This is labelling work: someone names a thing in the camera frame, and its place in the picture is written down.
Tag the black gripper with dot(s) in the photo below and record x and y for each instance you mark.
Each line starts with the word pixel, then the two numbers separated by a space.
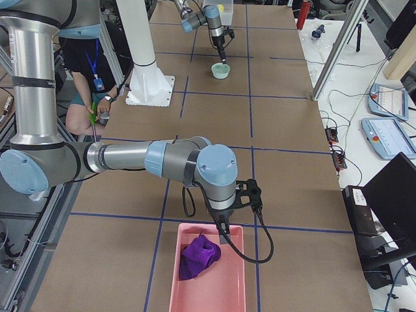
pixel 219 41
pixel 223 214

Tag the mint green bowl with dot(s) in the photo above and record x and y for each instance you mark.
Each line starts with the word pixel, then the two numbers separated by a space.
pixel 220 71

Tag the purple cloth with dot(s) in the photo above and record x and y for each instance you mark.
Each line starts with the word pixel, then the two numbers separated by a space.
pixel 198 256

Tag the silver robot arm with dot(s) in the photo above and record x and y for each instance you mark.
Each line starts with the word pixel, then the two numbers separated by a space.
pixel 210 15
pixel 39 158

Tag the translucent plastic storage box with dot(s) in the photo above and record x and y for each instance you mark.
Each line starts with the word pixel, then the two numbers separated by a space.
pixel 227 15

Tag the black computer box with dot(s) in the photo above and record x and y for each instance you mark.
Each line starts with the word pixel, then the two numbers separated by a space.
pixel 358 211

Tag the pink plastic bin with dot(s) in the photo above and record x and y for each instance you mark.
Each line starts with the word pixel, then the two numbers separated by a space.
pixel 221 287

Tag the red cylinder bottle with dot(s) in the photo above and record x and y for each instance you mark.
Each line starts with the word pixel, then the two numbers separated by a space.
pixel 304 11

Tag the seated person black shirt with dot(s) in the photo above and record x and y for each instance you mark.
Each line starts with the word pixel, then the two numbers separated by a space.
pixel 94 83

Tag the black usb hub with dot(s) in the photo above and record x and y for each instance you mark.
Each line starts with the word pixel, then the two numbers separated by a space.
pixel 331 135

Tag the black monitor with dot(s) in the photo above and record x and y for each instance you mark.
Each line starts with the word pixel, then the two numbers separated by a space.
pixel 391 196

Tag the far blue teach pendant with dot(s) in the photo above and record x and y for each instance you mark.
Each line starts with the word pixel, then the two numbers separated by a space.
pixel 388 101

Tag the blue teach pendant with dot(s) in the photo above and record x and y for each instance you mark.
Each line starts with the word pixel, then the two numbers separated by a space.
pixel 387 137
pixel 388 101

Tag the near blue teach pendant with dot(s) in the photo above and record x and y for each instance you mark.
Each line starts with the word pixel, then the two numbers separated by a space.
pixel 387 137

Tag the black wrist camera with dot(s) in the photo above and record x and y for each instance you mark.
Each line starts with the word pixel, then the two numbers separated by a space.
pixel 248 193
pixel 229 32

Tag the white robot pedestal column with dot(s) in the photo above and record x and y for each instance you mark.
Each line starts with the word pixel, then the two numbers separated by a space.
pixel 148 85

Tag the aluminium frame post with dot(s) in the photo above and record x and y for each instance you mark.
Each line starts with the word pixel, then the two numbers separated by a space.
pixel 352 19

